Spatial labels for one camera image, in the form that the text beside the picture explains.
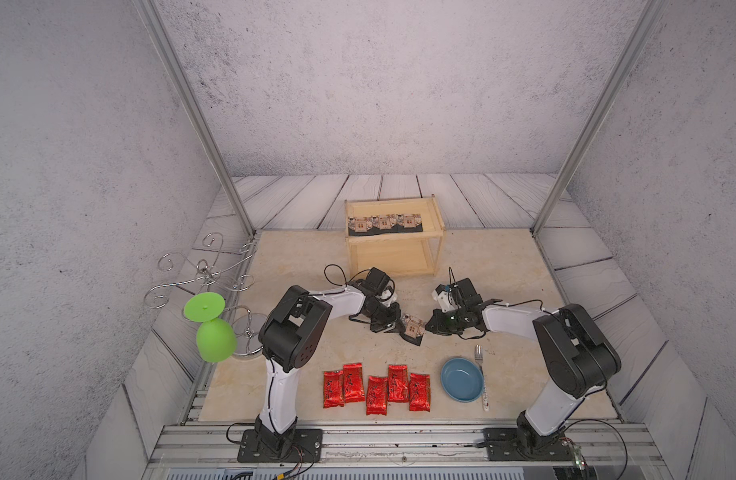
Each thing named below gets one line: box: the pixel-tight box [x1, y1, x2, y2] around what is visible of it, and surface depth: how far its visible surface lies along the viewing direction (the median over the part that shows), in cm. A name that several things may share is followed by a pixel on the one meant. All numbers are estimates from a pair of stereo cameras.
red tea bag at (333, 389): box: [323, 370, 345, 409], surface depth 82 cm
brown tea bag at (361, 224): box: [355, 216, 368, 233], surface depth 96 cm
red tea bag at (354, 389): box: [343, 363, 365, 403], surface depth 84 cm
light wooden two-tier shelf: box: [344, 194, 446, 279], surface depth 99 cm
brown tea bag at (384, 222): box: [378, 215, 391, 230], surface depth 98 cm
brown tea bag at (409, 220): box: [403, 214, 416, 228], surface depth 98 cm
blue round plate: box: [440, 357, 485, 403], surface depth 84 cm
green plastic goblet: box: [183, 292, 237, 363], surface depth 65 cm
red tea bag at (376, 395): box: [366, 376, 388, 416], surface depth 81 cm
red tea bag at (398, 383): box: [387, 364, 409, 403], surface depth 82 cm
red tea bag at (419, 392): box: [409, 373, 431, 412], surface depth 82 cm
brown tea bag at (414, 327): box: [401, 313, 426, 339], surface depth 95 cm
